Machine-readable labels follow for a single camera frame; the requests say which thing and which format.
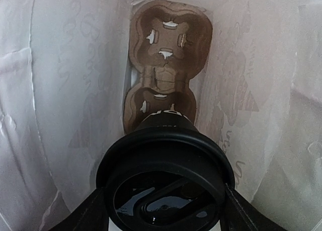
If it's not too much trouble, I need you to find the paper takeout bag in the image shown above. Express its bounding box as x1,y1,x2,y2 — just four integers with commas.
1,0,321,230

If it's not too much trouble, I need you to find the brown cardboard cup carrier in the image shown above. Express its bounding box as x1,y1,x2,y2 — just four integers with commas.
123,0,213,133

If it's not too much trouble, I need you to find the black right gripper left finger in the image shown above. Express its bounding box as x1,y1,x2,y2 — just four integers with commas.
54,188,108,231

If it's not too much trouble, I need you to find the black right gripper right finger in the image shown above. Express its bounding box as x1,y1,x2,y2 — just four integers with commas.
220,185,285,231

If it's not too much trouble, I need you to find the single black cup lid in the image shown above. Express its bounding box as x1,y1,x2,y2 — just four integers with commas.
96,126,235,230

